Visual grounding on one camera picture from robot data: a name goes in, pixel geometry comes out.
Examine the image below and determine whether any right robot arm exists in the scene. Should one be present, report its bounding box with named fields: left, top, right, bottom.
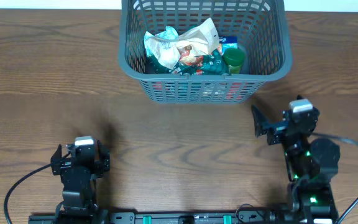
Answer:
left=251, top=96, right=340, bottom=223

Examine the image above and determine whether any light teal small packet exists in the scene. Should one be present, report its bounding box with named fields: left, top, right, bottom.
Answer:
left=144, top=26, right=179, bottom=57

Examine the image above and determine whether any green snack bag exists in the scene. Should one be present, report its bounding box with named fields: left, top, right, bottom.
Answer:
left=147, top=50, right=230, bottom=75

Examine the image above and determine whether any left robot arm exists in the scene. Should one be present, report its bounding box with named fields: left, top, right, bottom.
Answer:
left=50, top=136, right=110, bottom=217

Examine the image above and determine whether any blue tissue multipack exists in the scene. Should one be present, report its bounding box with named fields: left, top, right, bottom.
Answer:
left=218, top=36, right=238, bottom=55

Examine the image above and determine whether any beige paper pouch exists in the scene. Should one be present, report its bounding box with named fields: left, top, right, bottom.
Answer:
left=146, top=18, right=219, bottom=69

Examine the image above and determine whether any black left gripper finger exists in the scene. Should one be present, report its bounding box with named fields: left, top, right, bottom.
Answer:
left=50, top=144, right=62, bottom=175
left=97, top=140, right=110, bottom=172

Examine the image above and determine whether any grey plastic lattice basket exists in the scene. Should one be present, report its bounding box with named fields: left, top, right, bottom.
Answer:
left=118, top=0, right=293, bottom=104

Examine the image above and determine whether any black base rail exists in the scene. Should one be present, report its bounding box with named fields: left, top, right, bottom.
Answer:
left=28, top=209, right=335, bottom=224

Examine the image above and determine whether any green lid jar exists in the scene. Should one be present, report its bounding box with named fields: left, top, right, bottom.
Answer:
left=223, top=48, right=245, bottom=74

